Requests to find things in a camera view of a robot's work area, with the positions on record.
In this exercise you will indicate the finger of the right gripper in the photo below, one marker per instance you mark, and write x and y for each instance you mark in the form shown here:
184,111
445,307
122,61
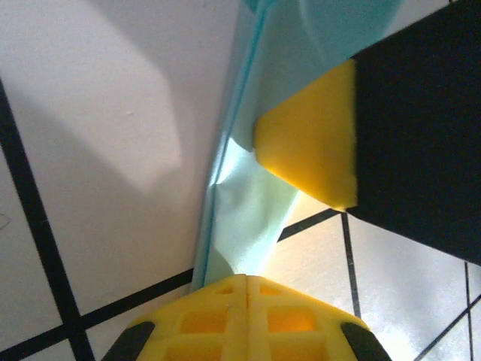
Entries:
376,143

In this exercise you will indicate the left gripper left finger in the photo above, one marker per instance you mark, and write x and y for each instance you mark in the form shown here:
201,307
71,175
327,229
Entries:
203,331

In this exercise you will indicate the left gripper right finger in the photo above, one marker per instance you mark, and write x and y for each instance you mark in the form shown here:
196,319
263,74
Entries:
300,331

